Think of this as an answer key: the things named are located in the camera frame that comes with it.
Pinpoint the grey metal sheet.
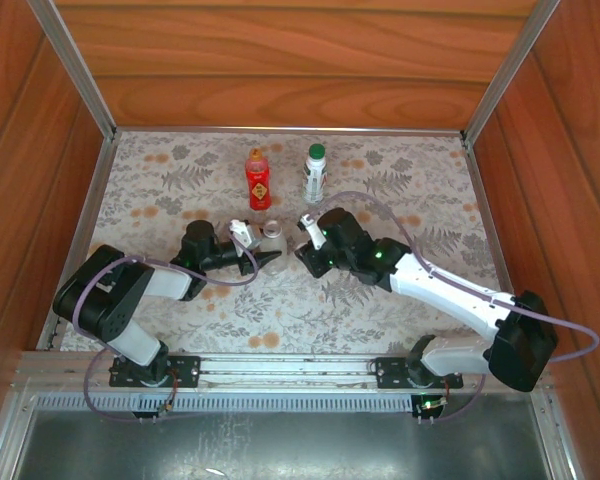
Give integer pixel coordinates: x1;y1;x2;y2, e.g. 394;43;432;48
12;394;554;480

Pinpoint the slanted aluminium frame beam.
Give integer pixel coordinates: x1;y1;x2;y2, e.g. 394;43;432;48
0;389;39;480
529;392;589;480

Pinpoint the aluminium frame crossbar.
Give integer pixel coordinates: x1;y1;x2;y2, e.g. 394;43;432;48
113;125;467;139

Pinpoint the aluminium frame post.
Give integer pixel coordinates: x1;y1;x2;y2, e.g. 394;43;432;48
27;0;120;144
461;0;564;146

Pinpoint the floral tablecloth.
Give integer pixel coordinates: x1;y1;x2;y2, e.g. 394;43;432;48
42;130;526;355

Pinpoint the small circuit board green light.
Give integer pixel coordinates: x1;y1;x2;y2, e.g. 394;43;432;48
413;394;450;425

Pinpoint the grey slotted cable duct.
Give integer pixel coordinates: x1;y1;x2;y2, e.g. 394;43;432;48
32;392;414;414

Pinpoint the aluminium side rail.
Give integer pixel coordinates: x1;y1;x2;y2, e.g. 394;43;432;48
462;139;531;351
34;138;117;351

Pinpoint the clear bottle with green label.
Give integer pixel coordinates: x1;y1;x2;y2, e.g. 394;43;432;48
259;221;289;276

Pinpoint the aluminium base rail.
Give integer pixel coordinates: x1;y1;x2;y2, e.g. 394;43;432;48
10;351;552;396

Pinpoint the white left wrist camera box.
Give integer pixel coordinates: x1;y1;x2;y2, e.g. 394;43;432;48
228;219;260;250

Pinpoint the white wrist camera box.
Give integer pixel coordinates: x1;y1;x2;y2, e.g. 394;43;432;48
228;219;260;250
299;213;327;250

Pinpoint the white bottle with printed label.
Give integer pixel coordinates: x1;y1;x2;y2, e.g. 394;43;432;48
302;143;330;204

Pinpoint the red drink bottle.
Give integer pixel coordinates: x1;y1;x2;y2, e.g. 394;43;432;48
244;148;275;211

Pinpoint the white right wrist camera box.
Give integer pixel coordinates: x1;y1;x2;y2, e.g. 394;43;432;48
299;213;327;250

